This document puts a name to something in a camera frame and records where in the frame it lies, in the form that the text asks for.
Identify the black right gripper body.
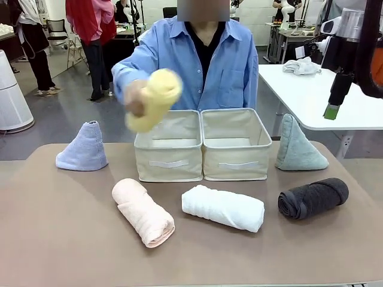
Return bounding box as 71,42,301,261
328,72,355,106

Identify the teal cone towel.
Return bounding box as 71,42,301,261
275,113,330,172

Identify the dark grey towel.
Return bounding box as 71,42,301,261
278,177,349,221

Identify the white towel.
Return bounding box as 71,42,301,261
181,184,266,233

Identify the yellow towel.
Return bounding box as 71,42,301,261
124,68,184,134

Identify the pink towel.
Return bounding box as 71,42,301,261
111,178,176,248

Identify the person's right forearm blue sleeve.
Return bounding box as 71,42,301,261
111,58,144,102

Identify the white folding stool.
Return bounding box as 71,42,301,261
66,36,90,73

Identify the person's right hand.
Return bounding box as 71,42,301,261
123,80,151,118

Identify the white side table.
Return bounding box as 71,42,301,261
257,63,383,159

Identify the orange garment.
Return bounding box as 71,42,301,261
370,44,383,83

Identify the crumpled white cloth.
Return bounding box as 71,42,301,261
282,56,323,76

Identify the grey background workbench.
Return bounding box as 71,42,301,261
270,22,323,64

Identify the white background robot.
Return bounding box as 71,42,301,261
274,0,302,31

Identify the person in blue shirt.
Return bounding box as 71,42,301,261
111,0,260,113

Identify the cream fabric storage bin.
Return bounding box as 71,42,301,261
200,108,273,182
133,109,204,183

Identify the black chair back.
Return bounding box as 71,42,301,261
162,6,178,20

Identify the black stand pole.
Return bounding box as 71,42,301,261
130,0,144,46

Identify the lavender cone folded towel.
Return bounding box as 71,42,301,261
55,120,109,172

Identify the bystander in red top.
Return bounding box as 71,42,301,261
65,0,118,102

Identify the black mesh office chair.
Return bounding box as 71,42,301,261
45,19,69,51

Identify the bystander in black clothes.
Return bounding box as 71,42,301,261
10,0,61,97

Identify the white air purifier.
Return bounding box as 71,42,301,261
0,49,35,131

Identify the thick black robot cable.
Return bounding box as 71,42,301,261
354,0,383,99

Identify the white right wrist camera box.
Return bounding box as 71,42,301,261
295,45,314,60

